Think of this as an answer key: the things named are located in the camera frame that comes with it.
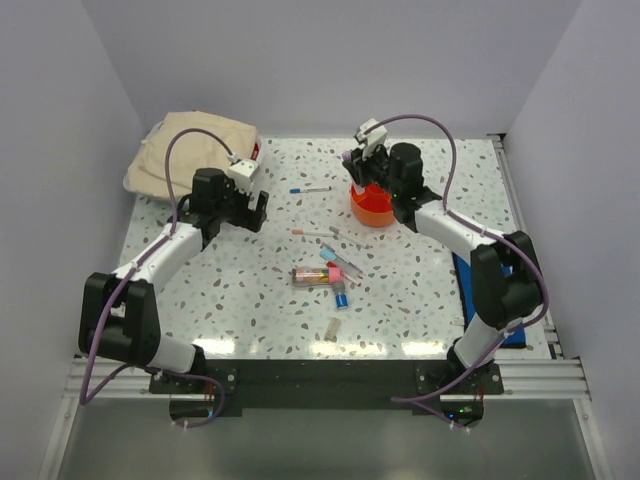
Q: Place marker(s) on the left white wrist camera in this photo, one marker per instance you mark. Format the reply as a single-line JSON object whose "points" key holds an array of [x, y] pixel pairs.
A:
{"points": [[244, 170]]}

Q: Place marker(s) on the pink cap clear tube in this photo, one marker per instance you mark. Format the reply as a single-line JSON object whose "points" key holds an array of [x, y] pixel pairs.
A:
{"points": [[316, 276]]}

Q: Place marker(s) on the grey cap acrylic marker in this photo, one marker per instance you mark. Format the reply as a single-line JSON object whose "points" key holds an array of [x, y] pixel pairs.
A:
{"points": [[340, 234]]}

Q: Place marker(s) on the blue tip white pen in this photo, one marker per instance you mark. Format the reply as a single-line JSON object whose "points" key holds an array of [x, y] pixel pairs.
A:
{"points": [[310, 190]]}

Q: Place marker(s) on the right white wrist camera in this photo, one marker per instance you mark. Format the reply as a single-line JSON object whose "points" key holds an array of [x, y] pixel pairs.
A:
{"points": [[371, 133]]}

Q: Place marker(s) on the peach tip white marker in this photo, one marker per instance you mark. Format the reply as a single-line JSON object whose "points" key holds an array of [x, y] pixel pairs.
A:
{"points": [[315, 233]]}

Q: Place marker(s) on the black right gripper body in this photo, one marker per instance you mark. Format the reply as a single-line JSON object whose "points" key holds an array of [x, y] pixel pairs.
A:
{"points": [[374, 169]]}

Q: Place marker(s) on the small beige eraser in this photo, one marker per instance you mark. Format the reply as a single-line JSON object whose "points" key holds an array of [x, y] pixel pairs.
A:
{"points": [[332, 330]]}

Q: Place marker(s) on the red white tray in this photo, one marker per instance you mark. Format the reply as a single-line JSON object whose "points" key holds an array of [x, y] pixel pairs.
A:
{"points": [[256, 151]]}

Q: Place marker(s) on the beige cloth bag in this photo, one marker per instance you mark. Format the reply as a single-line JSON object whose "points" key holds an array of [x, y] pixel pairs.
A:
{"points": [[176, 147]]}

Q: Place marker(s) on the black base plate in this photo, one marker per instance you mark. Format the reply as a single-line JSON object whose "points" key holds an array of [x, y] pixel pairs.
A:
{"points": [[301, 385]]}

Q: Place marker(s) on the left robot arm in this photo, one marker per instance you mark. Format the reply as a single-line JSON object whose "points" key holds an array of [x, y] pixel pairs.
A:
{"points": [[120, 317]]}

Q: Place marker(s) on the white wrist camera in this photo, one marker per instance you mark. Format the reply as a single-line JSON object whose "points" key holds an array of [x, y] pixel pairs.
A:
{"points": [[371, 133], [244, 170]]}

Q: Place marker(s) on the orange round organizer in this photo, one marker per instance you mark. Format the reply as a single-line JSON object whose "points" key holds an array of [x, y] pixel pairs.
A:
{"points": [[371, 206]]}

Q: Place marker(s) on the aluminium frame rail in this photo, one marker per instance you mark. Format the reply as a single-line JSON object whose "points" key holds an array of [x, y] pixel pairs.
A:
{"points": [[237, 301]]}

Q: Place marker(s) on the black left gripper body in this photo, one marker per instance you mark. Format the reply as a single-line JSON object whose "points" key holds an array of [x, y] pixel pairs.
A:
{"points": [[234, 207]]}

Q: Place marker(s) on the blue cloth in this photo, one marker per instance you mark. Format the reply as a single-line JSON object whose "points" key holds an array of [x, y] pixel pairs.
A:
{"points": [[492, 293]]}

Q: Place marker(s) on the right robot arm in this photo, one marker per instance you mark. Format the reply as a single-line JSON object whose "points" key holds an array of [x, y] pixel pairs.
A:
{"points": [[423, 211]]}

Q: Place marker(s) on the clear purple gel pen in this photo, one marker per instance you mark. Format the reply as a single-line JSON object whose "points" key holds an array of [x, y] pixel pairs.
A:
{"points": [[324, 245]]}

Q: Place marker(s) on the blue cap grey glue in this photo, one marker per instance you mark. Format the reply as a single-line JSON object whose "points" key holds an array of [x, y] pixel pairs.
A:
{"points": [[340, 296]]}

